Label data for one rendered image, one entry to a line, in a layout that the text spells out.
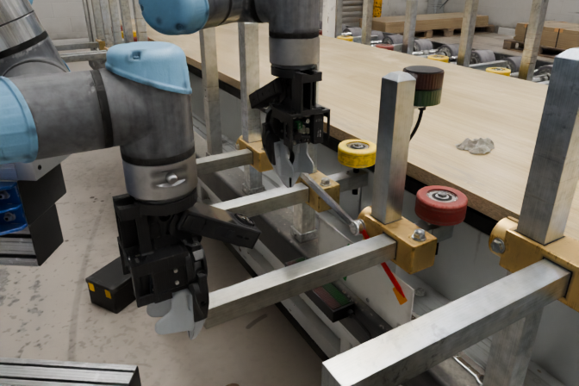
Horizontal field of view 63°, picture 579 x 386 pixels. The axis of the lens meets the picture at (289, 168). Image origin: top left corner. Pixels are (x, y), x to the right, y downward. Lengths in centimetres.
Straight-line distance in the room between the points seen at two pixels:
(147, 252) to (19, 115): 19
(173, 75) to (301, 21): 28
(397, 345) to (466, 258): 57
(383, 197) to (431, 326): 34
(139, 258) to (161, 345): 132
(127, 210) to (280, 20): 35
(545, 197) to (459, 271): 47
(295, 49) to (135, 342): 141
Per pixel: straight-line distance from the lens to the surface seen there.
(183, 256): 54
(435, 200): 79
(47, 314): 214
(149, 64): 45
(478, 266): 98
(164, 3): 61
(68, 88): 46
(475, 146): 104
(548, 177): 57
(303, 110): 71
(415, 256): 74
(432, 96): 73
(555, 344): 94
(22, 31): 57
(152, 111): 46
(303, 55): 71
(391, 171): 74
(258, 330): 187
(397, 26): 857
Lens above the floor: 125
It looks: 24 degrees down
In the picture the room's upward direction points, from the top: straight up
